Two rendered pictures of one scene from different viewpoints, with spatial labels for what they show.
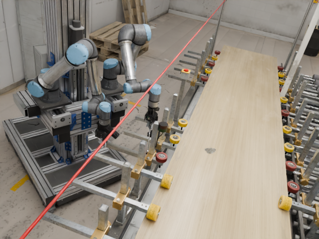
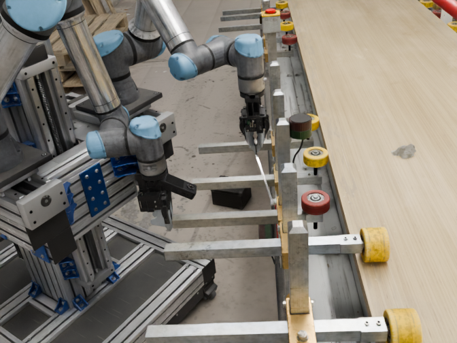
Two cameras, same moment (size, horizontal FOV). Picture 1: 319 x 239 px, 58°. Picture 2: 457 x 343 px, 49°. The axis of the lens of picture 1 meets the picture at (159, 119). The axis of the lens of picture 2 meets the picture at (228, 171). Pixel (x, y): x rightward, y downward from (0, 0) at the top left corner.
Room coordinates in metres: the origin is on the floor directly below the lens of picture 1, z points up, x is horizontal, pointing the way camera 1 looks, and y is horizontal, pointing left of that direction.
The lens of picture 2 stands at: (0.43, 0.33, 1.73)
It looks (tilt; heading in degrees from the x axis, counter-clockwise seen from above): 32 degrees down; 352
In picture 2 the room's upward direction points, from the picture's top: 6 degrees counter-clockwise
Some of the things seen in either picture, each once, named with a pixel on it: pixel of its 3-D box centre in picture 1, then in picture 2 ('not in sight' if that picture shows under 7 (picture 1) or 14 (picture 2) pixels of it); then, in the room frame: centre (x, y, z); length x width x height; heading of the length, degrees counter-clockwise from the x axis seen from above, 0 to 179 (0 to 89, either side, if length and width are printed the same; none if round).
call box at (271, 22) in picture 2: (185, 74); (271, 22); (2.32, -0.16, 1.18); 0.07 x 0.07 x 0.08; 77
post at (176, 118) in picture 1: (180, 100); (273, 84); (2.33, -0.16, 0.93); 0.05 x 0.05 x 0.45; 77
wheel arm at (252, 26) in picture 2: (195, 65); (252, 27); (3.51, -0.34, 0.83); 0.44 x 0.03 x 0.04; 77
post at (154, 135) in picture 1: (152, 149); (284, 193); (1.58, 0.01, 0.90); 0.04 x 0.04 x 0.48; 77
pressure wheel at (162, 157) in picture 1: (160, 161); (315, 212); (1.53, -0.06, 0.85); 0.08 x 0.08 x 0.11
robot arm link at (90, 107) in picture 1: (91, 106); (109, 140); (1.65, 0.47, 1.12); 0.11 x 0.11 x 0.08; 84
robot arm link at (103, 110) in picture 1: (104, 110); (145, 139); (1.62, 0.38, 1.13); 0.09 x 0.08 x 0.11; 84
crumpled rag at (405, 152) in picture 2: (211, 149); (406, 149); (1.68, -0.41, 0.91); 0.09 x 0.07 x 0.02; 111
